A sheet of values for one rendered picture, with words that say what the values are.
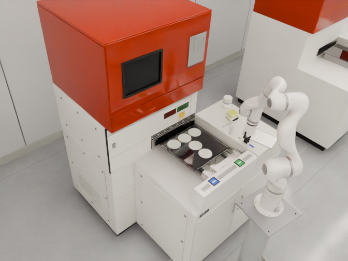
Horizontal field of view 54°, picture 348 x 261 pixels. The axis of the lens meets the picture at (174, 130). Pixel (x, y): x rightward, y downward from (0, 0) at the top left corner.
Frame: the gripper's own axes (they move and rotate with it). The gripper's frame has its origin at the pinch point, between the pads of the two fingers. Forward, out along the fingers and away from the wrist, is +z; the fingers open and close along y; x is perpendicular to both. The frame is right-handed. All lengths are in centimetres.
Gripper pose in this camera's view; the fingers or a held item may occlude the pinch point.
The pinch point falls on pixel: (246, 140)
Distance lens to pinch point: 251.2
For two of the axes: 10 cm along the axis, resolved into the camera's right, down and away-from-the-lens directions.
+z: -1.3, 8.0, 5.8
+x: 6.8, 5.0, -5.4
